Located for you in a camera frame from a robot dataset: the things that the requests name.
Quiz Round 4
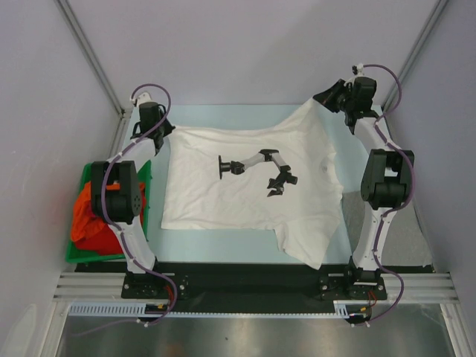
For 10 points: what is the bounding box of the right corner aluminium post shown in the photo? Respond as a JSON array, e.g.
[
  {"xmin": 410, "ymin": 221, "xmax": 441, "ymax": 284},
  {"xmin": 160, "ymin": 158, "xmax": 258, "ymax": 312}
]
[{"xmin": 382, "ymin": 0, "xmax": 450, "ymax": 112}]

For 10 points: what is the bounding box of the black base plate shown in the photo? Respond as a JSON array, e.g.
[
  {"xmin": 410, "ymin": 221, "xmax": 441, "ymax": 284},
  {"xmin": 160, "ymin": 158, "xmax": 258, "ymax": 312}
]
[{"xmin": 74, "ymin": 260, "xmax": 434, "ymax": 315}]

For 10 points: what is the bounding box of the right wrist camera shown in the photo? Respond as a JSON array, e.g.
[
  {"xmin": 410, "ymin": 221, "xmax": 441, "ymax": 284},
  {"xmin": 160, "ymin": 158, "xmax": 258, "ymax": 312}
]
[{"xmin": 352, "ymin": 63, "xmax": 364, "ymax": 77}]

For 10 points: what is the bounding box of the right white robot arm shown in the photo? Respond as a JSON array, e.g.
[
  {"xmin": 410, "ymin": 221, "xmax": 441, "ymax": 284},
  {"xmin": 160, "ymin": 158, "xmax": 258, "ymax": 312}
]
[{"xmin": 313, "ymin": 76, "xmax": 414, "ymax": 300}]

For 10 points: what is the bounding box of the green plastic bin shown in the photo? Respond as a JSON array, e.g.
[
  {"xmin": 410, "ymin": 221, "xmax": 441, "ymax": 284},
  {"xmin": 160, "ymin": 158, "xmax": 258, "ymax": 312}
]
[{"xmin": 65, "ymin": 159, "xmax": 154, "ymax": 264}]

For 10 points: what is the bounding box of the corner aluminium post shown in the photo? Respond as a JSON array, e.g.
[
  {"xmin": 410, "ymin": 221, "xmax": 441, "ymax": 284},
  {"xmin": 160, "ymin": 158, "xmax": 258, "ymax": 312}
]
[
  {"xmin": 382, "ymin": 0, "xmax": 450, "ymax": 112},
  {"xmin": 54, "ymin": 0, "xmax": 126, "ymax": 118}
]

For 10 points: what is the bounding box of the white printed t-shirt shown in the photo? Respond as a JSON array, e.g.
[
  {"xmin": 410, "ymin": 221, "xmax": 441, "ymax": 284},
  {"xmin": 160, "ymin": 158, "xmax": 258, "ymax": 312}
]
[{"xmin": 161, "ymin": 100, "xmax": 344, "ymax": 269}]

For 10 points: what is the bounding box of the red t-shirt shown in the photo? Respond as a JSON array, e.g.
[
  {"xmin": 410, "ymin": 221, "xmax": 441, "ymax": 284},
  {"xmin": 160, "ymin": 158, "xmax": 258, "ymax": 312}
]
[{"xmin": 71, "ymin": 219, "xmax": 122, "ymax": 256}]

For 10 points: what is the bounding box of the orange t-shirt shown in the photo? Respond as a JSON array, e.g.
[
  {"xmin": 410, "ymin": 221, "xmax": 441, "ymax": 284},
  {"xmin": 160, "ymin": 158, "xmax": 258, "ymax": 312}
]
[{"xmin": 71, "ymin": 181, "xmax": 106, "ymax": 243}]

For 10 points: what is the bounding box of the white slotted cable duct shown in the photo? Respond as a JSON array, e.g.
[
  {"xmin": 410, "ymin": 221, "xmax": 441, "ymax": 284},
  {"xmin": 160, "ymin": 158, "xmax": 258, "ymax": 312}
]
[{"xmin": 68, "ymin": 301, "xmax": 370, "ymax": 319}]

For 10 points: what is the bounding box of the aluminium frame rail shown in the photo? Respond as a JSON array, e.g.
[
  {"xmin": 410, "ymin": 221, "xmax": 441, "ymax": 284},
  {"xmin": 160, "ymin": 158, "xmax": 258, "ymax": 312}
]
[{"xmin": 54, "ymin": 272, "xmax": 125, "ymax": 301}]

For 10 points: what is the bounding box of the folded grey t-shirt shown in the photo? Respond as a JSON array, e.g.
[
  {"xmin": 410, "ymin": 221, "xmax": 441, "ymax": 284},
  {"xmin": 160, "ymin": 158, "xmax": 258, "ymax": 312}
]
[{"xmin": 341, "ymin": 191, "xmax": 432, "ymax": 266}]

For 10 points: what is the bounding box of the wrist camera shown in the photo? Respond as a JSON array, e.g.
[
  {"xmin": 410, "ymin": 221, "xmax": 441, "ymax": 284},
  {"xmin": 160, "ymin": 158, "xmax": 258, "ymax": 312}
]
[
  {"xmin": 129, "ymin": 91, "xmax": 152, "ymax": 108},
  {"xmin": 352, "ymin": 63, "xmax": 364, "ymax": 77}
]

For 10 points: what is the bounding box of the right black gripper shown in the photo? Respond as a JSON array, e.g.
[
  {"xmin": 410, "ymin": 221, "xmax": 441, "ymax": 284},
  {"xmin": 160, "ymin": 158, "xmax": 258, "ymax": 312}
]
[{"xmin": 314, "ymin": 80, "xmax": 355, "ymax": 114}]

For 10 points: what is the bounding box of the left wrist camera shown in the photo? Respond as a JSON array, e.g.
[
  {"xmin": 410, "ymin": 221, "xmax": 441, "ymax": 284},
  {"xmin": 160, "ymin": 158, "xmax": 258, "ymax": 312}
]
[{"xmin": 129, "ymin": 91, "xmax": 152, "ymax": 108}]

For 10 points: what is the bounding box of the left corner aluminium post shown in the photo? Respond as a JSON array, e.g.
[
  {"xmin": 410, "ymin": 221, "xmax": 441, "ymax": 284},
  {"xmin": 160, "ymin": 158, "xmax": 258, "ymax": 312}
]
[{"xmin": 54, "ymin": 0, "xmax": 126, "ymax": 118}]

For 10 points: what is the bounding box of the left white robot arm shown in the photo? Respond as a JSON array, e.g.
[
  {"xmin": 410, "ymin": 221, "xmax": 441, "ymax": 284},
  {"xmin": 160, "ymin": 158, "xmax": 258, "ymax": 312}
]
[{"xmin": 90, "ymin": 99, "xmax": 176, "ymax": 302}]

